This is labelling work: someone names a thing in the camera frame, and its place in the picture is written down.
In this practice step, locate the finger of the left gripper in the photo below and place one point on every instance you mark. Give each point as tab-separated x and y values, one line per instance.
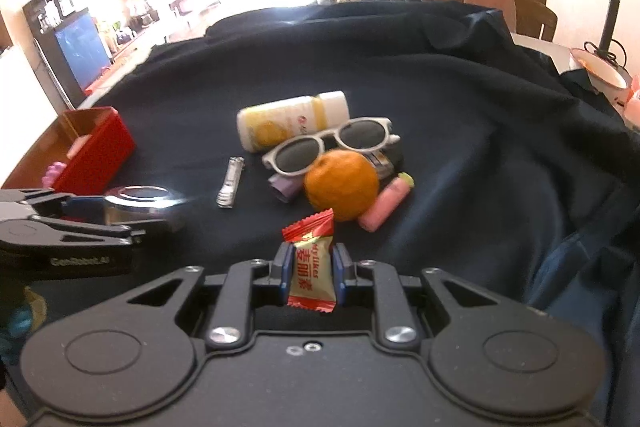
38	233
47	203

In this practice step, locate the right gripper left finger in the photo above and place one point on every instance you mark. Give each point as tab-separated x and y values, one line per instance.
248	284

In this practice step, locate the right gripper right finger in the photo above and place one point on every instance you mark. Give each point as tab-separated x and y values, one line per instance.
377	285

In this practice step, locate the purple spiky massage ball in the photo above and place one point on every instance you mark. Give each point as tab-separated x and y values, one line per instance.
52	173

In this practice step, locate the pink rectangular block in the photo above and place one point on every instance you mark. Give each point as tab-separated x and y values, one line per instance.
77	145

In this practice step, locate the red candy wrapper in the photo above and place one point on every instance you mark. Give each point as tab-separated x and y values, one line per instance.
312	286

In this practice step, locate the round silver tin lid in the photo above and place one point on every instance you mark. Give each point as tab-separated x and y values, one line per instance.
135	203

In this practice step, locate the orange tangerine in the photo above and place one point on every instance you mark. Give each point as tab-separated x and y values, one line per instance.
343	181

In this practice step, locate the silver nail clipper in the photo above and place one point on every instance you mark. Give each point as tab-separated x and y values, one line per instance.
227	193

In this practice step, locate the white yellow lotion bottle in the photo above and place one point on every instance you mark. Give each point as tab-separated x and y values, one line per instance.
264	126

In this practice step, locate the pink lighter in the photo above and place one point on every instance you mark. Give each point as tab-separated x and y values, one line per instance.
387	202

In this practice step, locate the small purple bottle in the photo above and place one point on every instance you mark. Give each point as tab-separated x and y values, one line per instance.
286	188

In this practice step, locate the blue front cabinet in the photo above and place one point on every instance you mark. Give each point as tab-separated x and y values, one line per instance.
73	50

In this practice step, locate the dark navy blue cloth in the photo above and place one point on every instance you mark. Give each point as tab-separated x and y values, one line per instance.
527	182

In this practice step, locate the orange rimmed bowl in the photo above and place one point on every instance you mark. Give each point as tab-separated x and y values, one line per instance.
603	76

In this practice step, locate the white frame sunglasses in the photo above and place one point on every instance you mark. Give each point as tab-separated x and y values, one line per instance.
330	145

